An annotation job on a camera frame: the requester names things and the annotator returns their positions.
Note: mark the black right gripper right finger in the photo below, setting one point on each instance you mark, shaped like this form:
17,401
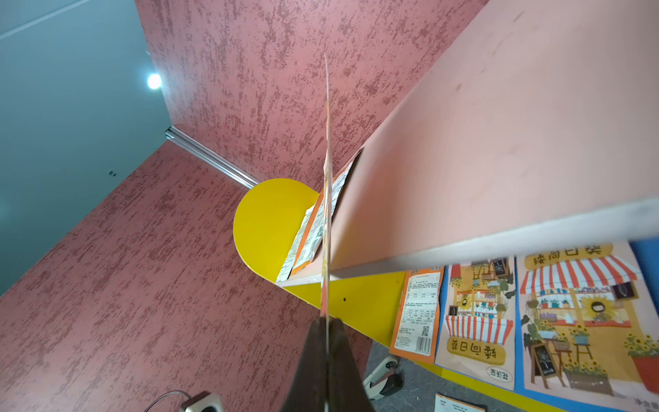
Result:
345,388

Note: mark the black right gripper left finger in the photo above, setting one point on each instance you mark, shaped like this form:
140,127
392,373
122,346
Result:
308,392

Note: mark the orange bordered seed bag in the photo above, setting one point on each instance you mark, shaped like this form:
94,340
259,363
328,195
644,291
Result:
312,238
416,332

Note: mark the marigold seed bag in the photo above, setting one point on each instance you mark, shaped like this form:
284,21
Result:
444,403

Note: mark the white seed bag upper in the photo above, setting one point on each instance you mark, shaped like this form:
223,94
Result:
287,266

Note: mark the yellow wooden shelf unit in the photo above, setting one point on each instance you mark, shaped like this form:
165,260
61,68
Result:
536,130

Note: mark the white grey stapler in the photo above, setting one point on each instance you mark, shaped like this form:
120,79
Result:
385,380

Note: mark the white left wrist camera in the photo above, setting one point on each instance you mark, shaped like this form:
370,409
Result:
203,401

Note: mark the aluminium corner post left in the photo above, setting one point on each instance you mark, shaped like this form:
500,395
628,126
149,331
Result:
203,153

